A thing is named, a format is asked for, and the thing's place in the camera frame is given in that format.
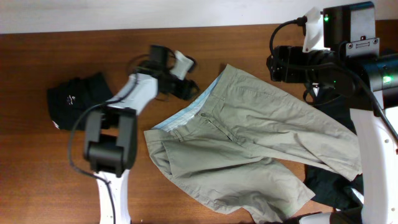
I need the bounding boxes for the khaki shorts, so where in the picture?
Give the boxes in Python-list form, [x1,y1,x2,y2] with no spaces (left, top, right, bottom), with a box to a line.
[144,65,362,223]

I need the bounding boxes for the black garment in pile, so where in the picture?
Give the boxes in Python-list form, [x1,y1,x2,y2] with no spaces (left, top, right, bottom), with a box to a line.
[304,88,364,210]

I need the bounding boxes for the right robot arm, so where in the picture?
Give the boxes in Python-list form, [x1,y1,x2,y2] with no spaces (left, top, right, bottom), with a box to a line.
[267,1,397,223]

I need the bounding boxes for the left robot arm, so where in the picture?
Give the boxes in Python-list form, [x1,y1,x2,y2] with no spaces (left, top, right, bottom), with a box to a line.
[83,73,200,224]

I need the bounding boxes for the black folded garment left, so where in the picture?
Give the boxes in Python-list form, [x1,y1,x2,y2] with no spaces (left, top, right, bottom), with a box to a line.
[47,72,113,130]

